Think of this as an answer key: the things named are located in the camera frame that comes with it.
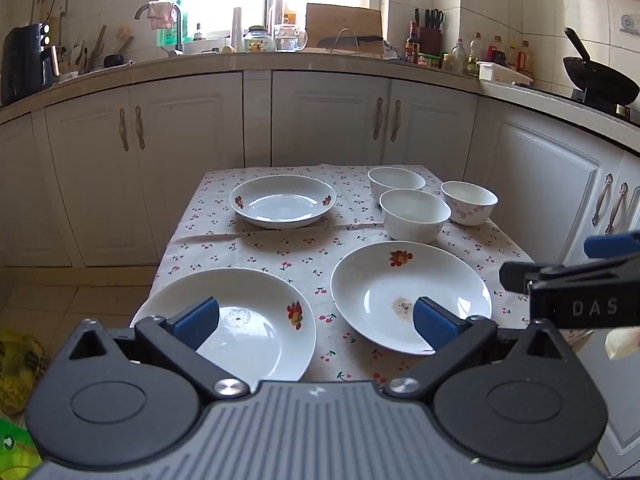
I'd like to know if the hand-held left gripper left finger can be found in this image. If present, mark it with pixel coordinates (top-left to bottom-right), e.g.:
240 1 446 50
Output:
67 296 251 402

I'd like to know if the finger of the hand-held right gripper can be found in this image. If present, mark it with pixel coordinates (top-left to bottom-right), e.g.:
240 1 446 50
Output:
584 231 640 260
499 252 640 294

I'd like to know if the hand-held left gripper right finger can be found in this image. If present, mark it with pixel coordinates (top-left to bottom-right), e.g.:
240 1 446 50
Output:
382 296 571 402

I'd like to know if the white plate fruit print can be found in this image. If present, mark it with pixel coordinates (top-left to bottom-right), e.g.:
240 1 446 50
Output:
330 241 493 356
229 175 337 230
130 267 318 383

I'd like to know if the white bowl floral print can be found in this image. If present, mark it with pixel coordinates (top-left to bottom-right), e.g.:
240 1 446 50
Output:
440 180 499 226

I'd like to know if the plain white bowl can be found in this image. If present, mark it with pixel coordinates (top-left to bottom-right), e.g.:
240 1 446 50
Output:
367 166 427 206
379 189 452 242

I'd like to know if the person's right hand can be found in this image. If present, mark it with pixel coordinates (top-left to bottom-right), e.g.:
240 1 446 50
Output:
605 327 640 361

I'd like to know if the cherry print tablecloth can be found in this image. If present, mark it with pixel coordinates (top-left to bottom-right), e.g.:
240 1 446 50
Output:
129 162 538 388

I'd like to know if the white kitchen cabinet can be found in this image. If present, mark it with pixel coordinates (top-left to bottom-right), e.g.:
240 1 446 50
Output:
0 67 640 478

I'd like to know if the black wok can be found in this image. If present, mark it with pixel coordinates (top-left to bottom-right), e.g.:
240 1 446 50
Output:
562 27 640 108

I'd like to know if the yellow plastic bag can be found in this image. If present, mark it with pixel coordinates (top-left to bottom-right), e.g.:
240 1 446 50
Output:
0 330 48 413

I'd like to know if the white plastic tray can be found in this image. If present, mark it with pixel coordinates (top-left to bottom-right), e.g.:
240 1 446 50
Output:
477 61 533 86

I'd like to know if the yellow oil bottle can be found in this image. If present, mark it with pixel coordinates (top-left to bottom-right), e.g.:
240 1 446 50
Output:
515 40 533 78

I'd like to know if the red label bottle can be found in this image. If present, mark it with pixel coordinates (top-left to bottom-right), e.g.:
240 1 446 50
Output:
487 36 507 68

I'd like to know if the green plastic bag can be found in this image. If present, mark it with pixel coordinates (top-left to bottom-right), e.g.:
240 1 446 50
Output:
0 415 43 480

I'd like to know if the tall condiment bottle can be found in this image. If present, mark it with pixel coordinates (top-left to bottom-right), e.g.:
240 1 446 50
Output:
467 32 483 76

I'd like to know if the dark soy sauce bottle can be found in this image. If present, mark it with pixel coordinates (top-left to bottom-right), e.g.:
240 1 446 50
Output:
405 21 421 63

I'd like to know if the dark red knife block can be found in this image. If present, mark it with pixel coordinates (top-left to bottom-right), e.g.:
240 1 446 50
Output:
414 8 445 58

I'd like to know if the beige kitchen countertop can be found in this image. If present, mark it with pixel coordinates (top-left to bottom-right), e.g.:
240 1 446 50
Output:
0 49 640 156

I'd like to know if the green dish soap bottle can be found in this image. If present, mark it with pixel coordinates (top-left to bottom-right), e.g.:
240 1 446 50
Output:
156 2 183 48

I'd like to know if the metal kitchen faucet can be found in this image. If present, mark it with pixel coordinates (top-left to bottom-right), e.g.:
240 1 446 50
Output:
134 2 185 57

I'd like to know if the glass jar floral print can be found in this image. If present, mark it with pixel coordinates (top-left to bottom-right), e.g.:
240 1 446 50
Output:
243 26 275 53

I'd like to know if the wooden spatula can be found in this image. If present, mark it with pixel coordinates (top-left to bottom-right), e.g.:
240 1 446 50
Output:
90 25 108 68

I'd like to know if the clear glass pitcher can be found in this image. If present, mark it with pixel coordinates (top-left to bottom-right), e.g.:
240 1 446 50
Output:
274 22 308 52

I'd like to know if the pink cloth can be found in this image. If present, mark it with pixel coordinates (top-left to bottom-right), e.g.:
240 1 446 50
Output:
146 1 176 31

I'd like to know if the black air fryer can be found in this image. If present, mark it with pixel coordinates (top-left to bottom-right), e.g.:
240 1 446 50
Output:
0 22 61 106

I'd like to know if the wire rack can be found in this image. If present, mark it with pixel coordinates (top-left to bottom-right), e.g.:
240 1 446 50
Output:
327 28 364 54

